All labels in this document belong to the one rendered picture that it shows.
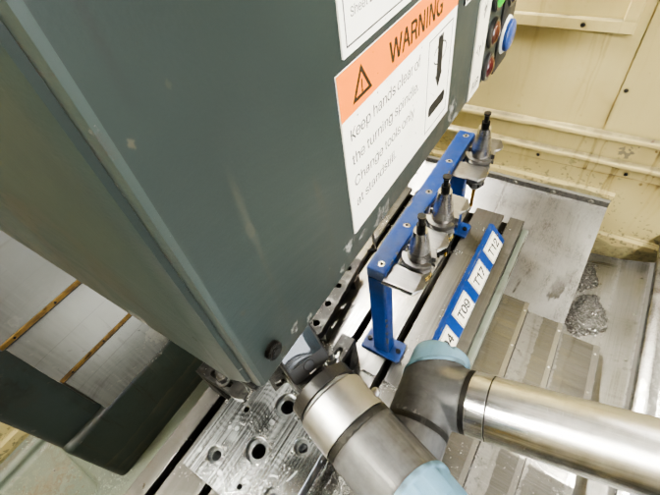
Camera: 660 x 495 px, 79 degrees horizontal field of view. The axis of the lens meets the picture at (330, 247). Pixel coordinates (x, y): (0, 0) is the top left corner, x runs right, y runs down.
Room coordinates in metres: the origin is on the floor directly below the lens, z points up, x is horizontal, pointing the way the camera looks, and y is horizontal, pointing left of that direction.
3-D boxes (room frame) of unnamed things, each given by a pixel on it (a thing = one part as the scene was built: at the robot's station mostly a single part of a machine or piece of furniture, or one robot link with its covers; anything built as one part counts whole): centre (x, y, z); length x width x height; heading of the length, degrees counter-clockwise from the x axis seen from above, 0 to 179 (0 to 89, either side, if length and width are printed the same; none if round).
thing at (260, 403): (0.28, 0.18, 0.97); 0.29 x 0.23 x 0.05; 139
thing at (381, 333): (0.45, -0.08, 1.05); 0.10 x 0.05 x 0.30; 49
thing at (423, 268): (0.46, -0.16, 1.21); 0.06 x 0.06 x 0.03
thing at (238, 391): (0.40, 0.29, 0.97); 0.13 x 0.03 x 0.15; 49
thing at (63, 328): (0.61, 0.47, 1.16); 0.48 x 0.05 x 0.51; 139
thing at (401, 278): (0.41, -0.12, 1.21); 0.07 x 0.05 x 0.01; 49
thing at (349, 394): (0.14, 0.02, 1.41); 0.08 x 0.05 x 0.08; 121
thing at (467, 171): (0.66, -0.34, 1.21); 0.07 x 0.05 x 0.01; 49
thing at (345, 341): (0.39, 0.04, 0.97); 0.13 x 0.03 x 0.15; 139
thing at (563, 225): (0.81, -0.30, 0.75); 0.89 x 0.70 x 0.26; 49
